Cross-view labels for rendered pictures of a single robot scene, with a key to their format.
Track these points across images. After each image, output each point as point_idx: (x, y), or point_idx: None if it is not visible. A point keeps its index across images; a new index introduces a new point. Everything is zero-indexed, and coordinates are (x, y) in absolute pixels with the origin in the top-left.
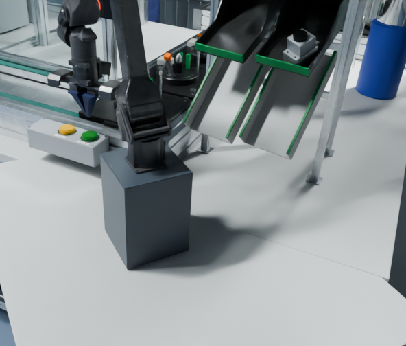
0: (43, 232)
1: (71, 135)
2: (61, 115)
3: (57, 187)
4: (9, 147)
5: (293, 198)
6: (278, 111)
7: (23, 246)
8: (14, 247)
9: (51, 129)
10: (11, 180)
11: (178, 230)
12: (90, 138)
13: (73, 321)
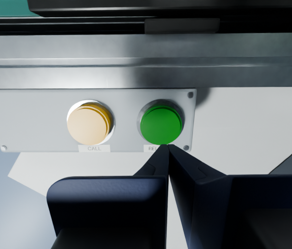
0: (178, 223)
1: (114, 134)
2: (3, 52)
3: (136, 157)
4: None
5: None
6: None
7: (174, 242)
8: (167, 245)
9: (53, 132)
10: (74, 174)
11: None
12: (172, 141)
13: None
